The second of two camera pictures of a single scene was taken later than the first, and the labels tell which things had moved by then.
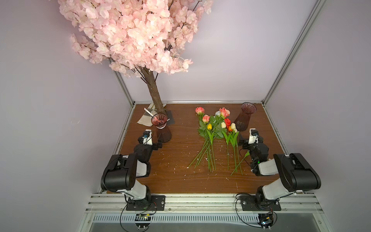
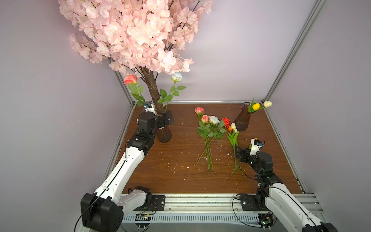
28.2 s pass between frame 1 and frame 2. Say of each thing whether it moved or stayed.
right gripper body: moved
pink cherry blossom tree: stayed
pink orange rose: moved
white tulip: moved
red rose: stayed
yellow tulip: moved
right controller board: stayed
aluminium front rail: stayed
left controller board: stayed
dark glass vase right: stayed
